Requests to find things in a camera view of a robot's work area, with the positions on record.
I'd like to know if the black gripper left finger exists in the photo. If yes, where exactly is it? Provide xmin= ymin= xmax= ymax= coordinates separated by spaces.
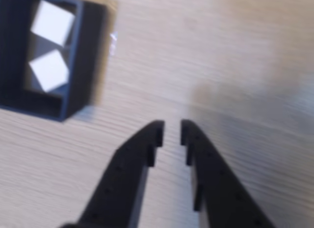
xmin=59 ymin=119 xmax=165 ymax=228

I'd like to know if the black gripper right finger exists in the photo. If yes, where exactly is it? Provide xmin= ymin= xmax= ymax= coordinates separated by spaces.
xmin=181 ymin=119 xmax=278 ymax=228

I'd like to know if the white cube block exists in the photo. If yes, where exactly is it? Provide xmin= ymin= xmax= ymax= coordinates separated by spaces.
xmin=30 ymin=0 xmax=76 ymax=47
xmin=28 ymin=49 xmax=70 ymax=94

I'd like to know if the black open box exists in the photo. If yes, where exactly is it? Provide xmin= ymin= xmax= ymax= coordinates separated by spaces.
xmin=0 ymin=0 xmax=109 ymax=122

